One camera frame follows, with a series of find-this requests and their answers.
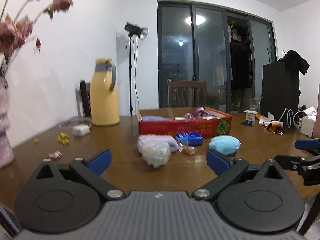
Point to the white tissue box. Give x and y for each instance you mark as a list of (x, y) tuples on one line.
[(308, 126)]

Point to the small white carton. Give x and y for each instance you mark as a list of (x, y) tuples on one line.
[(250, 117)]

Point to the dark wooden chair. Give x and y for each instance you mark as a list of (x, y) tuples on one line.
[(85, 97), (186, 92)]

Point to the pink fuzzy vase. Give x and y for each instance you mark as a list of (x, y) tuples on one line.
[(5, 142)]

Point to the hanging clothes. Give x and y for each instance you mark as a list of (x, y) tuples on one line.
[(237, 33)]

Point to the orange clip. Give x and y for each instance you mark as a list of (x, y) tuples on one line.
[(276, 131)]

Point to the clear drinking glass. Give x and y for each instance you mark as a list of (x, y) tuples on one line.
[(254, 103)]

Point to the round glass plate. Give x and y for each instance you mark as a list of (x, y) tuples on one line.
[(72, 122)]

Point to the white crumpled paper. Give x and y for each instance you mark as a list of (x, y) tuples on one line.
[(268, 117)]

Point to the white power adapter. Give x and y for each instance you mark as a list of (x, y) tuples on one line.
[(80, 130)]

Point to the clear snack wrapper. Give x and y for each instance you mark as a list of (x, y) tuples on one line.
[(187, 150)]

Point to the yellow thermos jug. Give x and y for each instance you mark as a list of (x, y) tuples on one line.
[(105, 100)]

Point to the black garment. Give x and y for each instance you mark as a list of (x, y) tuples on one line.
[(296, 60)]

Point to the pink satin cloth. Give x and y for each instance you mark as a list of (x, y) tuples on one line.
[(200, 111)]

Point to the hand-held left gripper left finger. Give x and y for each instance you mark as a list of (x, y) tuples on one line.
[(101, 158)]

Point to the orange and white tube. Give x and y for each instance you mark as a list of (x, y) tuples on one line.
[(273, 124)]

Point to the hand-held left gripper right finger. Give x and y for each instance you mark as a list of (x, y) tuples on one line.
[(216, 160)]

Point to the red cardboard box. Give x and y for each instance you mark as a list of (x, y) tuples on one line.
[(162, 128)]

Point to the white packet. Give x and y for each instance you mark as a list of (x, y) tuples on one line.
[(179, 118)]

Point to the sliding glass door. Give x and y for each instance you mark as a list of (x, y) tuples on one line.
[(175, 42)]

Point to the pink wrapped candy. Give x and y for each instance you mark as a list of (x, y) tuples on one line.
[(55, 154)]

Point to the black studio light stand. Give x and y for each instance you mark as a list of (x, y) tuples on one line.
[(131, 27)]

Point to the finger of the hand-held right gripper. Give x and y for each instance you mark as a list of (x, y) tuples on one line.
[(292, 163), (307, 144)]

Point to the iridescent plastic bag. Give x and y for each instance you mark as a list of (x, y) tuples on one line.
[(156, 153)]

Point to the light blue plush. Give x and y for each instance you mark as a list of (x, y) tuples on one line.
[(223, 143)]

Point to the dried pink flowers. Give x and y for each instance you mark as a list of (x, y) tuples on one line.
[(12, 33)]

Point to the pile of yellow candies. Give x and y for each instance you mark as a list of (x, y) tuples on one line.
[(63, 138)]

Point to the lavender fuzzy cloth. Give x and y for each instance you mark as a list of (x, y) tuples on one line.
[(155, 138)]

